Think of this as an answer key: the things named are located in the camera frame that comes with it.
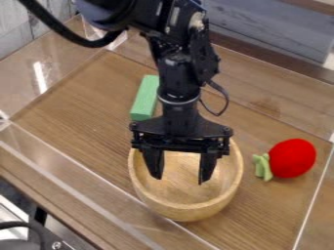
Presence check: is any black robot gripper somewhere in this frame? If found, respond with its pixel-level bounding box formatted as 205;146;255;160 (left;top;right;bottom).
129;115;234;184

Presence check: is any green rectangular block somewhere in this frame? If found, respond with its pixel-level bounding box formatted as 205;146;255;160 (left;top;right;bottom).
129;75;159;121

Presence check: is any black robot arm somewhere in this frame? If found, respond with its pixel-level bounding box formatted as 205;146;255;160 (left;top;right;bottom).
77;0;234;183

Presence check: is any brown wooden bowl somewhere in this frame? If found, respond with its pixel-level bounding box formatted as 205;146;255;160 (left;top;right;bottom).
128;140;244;222

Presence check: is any red plush strawberry toy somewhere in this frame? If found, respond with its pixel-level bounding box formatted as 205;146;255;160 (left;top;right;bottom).
251;139;316;182

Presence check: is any clear acrylic front barrier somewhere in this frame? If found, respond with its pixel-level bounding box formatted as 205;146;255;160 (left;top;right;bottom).
0;112;219;250

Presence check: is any black metal table leg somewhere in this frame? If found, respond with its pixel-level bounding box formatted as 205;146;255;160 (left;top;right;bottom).
28;207;76;250

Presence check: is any grey sofa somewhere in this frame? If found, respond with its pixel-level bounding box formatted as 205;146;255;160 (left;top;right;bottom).
203;0;334;63

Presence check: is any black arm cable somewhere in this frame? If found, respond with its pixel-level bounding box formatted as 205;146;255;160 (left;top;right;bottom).
197;79;231;117

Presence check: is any clear acrylic corner bracket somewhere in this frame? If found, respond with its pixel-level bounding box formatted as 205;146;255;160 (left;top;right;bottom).
83;22;129;52

